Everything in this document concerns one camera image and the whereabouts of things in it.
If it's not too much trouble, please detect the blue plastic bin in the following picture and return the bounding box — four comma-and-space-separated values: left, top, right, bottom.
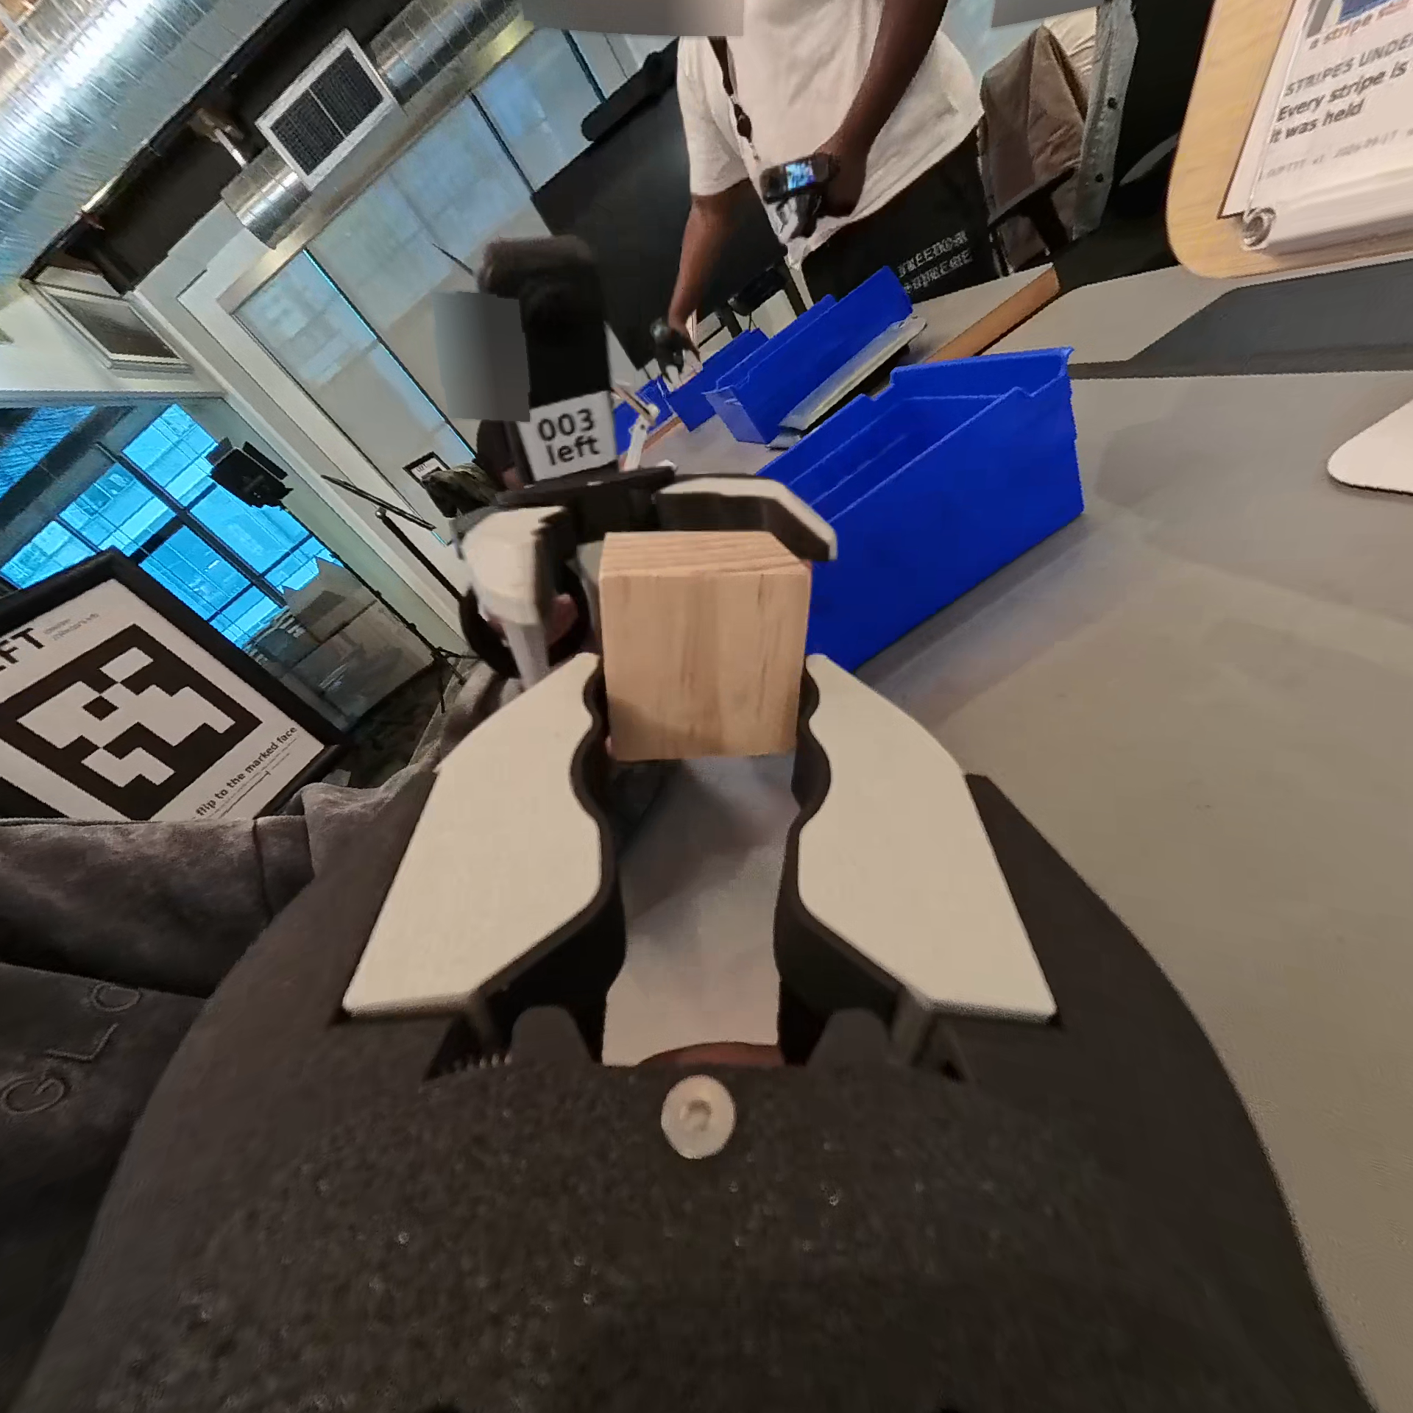
662, 329, 770, 432
755, 346, 1084, 672
704, 267, 918, 445

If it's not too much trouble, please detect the white vent grille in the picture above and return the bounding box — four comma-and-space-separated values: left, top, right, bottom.
255, 30, 400, 186

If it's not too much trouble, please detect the grey desk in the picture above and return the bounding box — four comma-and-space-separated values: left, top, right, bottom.
600, 247, 1413, 1413

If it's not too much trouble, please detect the person's left forearm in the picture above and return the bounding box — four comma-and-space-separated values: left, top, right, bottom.
0, 662, 531, 1000

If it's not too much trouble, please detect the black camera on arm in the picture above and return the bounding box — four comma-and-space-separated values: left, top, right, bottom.
210, 439, 290, 503

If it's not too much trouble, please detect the thin silver ventilation duct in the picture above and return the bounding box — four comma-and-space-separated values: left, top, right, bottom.
220, 0, 531, 249

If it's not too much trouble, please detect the wide silver ventilation duct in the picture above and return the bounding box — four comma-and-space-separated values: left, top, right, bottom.
0, 0, 376, 289

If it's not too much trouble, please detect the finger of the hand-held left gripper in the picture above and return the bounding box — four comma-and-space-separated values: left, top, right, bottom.
655, 476, 837, 565

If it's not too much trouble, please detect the wooden cube blue tape stripe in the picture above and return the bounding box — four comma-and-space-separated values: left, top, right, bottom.
598, 531, 814, 763

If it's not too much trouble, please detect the instruction board on white stand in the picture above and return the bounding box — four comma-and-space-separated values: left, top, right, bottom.
1167, 0, 1413, 279

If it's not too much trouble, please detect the black and white marker board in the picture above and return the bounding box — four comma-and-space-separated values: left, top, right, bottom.
0, 551, 338, 824

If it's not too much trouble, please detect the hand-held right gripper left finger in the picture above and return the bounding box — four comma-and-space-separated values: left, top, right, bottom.
341, 652, 630, 1069

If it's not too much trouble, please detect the white instruction sheet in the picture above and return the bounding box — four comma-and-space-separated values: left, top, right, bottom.
1219, 0, 1413, 257

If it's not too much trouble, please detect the window with blue daylight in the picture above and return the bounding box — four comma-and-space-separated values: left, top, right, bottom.
0, 402, 343, 619

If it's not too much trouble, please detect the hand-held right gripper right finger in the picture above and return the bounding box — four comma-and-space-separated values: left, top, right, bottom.
775, 652, 1059, 1069

